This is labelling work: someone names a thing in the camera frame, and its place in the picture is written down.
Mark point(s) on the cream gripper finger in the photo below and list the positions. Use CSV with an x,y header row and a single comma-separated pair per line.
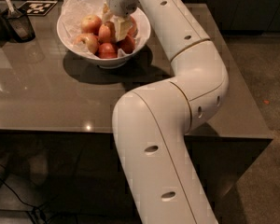
x,y
107,15
122,27

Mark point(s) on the yellow-red apple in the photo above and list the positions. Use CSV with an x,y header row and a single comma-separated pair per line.
x,y
107,32

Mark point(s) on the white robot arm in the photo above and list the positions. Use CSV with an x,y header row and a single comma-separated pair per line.
x,y
150,122

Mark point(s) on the apple with sticker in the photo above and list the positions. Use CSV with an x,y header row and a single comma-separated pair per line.
x,y
133,30

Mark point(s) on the back left apple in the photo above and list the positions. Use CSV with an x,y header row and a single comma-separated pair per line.
x,y
90,24

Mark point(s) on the right red apple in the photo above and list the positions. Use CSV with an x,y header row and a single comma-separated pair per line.
x,y
127,44

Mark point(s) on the red apple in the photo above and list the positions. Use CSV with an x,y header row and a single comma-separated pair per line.
x,y
108,51
127,44

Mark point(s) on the front center red apple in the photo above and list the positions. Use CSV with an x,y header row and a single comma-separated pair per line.
x,y
108,51

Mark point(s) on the front left apple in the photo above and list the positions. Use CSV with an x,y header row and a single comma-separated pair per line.
x,y
89,40

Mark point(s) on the white ceramic bowl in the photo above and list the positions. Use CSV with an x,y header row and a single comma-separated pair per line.
x,y
115,61

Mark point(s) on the white crumpled paper liner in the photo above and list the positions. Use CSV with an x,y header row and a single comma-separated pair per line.
x,y
89,29

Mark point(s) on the black white fiducial marker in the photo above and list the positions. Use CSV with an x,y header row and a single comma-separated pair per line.
x,y
38,8

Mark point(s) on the black cup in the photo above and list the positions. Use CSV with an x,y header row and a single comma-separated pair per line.
x,y
19,26

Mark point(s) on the white handled utensil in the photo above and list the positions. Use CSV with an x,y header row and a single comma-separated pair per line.
x,y
13,13

